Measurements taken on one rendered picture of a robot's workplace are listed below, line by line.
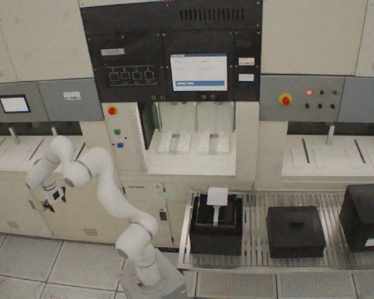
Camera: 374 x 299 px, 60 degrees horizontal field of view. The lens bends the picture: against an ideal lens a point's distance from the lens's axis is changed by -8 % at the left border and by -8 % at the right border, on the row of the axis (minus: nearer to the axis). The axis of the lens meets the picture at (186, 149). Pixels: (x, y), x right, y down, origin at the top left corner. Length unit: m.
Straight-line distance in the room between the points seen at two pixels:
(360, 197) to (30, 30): 1.97
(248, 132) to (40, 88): 1.21
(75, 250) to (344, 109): 2.35
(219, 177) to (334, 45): 1.06
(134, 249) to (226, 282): 1.32
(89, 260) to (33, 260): 0.51
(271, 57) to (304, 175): 0.83
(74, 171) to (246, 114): 0.95
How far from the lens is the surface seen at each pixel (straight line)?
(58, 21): 1.91
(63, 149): 1.49
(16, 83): 2.20
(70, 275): 2.99
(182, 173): 2.25
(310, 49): 1.81
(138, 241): 1.54
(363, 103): 2.01
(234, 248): 1.90
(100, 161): 1.47
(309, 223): 2.01
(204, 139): 2.45
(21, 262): 3.26
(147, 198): 2.45
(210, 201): 1.76
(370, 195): 2.04
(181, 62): 1.80
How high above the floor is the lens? 2.37
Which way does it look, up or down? 38 degrees down
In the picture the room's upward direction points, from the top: 5 degrees counter-clockwise
